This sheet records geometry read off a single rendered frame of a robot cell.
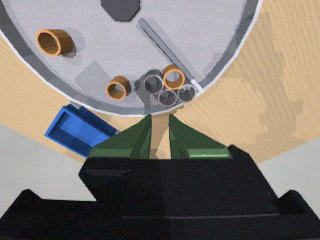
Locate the grey round turntable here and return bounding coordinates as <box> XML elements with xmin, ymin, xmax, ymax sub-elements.
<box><xmin>0</xmin><ymin>0</ymin><xmax>263</xmax><ymax>117</ymax></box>

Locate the bronze bushing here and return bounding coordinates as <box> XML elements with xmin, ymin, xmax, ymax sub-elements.
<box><xmin>106</xmin><ymin>76</ymin><xmax>130</xmax><ymax>101</ymax></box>
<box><xmin>36</xmin><ymin>29</ymin><xmax>74</xmax><ymax>57</ymax></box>
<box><xmin>163</xmin><ymin>64</ymin><xmax>185</xmax><ymax>90</ymax></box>

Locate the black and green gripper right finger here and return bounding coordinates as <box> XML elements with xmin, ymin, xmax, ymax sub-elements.
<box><xmin>169</xmin><ymin>114</ymin><xmax>233</xmax><ymax>159</ymax></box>

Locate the grey metal bushing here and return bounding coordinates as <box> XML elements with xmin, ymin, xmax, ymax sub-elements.
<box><xmin>143</xmin><ymin>69</ymin><xmax>164</xmax><ymax>95</ymax></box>
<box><xmin>158</xmin><ymin>85</ymin><xmax>177</xmax><ymax>107</ymax></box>
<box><xmin>176</xmin><ymin>78</ymin><xmax>197</xmax><ymax>103</ymax></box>

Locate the blue crate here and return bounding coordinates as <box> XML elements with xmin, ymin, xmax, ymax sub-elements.
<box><xmin>44</xmin><ymin>101</ymin><xmax>121</xmax><ymax>158</ymax></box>

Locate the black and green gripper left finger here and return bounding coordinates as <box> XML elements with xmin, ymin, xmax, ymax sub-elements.
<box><xmin>87</xmin><ymin>114</ymin><xmax>152</xmax><ymax>159</ymax></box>

